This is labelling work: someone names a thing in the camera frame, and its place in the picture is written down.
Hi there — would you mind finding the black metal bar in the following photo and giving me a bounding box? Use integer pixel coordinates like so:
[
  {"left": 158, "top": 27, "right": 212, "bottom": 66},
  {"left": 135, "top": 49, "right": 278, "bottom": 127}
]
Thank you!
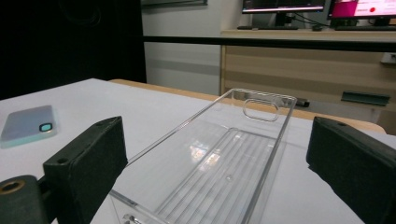
[{"left": 143, "top": 35, "right": 396, "bottom": 53}]

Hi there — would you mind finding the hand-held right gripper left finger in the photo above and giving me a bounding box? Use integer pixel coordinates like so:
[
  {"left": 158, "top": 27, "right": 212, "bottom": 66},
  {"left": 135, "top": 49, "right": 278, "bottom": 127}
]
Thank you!
[{"left": 42, "top": 116, "right": 129, "bottom": 224}]

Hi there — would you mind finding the dark framed board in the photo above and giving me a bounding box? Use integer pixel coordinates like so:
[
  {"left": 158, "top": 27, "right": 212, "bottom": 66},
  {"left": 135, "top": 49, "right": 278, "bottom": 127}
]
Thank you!
[{"left": 140, "top": 0, "right": 208, "bottom": 7}]

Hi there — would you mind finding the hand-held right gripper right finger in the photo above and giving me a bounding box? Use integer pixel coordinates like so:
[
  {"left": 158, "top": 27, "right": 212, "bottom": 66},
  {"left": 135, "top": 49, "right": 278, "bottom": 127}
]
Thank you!
[{"left": 305, "top": 116, "right": 396, "bottom": 224}]

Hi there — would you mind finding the light blue phone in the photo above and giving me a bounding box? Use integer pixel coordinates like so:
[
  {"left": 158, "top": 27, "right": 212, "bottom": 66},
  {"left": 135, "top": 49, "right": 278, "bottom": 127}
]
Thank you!
[{"left": 0, "top": 105, "right": 59, "bottom": 149}]

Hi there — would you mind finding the wooden desk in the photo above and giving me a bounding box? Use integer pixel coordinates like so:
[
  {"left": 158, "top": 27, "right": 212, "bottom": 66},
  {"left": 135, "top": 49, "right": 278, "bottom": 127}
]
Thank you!
[{"left": 219, "top": 29, "right": 396, "bottom": 134}]

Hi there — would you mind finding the white table mat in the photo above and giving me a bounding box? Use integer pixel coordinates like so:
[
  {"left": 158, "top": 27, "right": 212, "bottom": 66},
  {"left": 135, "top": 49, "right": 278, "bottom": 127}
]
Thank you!
[{"left": 0, "top": 77, "right": 396, "bottom": 224}]

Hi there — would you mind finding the white cabinet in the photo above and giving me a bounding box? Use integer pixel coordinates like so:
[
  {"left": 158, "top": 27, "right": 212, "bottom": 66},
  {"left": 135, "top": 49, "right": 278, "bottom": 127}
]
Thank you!
[{"left": 141, "top": 0, "right": 225, "bottom": 96}]

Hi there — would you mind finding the black keyboard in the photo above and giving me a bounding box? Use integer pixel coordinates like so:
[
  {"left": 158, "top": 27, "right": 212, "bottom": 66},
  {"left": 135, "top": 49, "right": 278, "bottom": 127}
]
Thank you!
[
  {"left": 236, "top": 25, "right": 299, "bottom": 31},
  {"left": 334, "top": 25, "right": 396, "bottom": 32}
]

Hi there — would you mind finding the black curtain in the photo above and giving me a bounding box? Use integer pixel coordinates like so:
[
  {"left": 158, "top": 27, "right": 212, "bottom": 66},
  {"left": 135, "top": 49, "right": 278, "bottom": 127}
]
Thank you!
[{"left": 0, "top": 0, "right": 148, "bottom": 101}]

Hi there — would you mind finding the computer monitor with pink screen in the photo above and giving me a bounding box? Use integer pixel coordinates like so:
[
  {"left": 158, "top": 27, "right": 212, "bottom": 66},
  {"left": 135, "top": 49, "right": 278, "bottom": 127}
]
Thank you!
[{"left": 328, "top": 0, "right": 396, "bottom": 27}]

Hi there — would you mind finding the grey drawer handle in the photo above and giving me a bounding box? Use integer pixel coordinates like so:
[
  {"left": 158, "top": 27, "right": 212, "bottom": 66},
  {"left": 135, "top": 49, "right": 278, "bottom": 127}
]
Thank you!
[{"left": 340, "top": 91, "right": 391, "bottom": 106}]

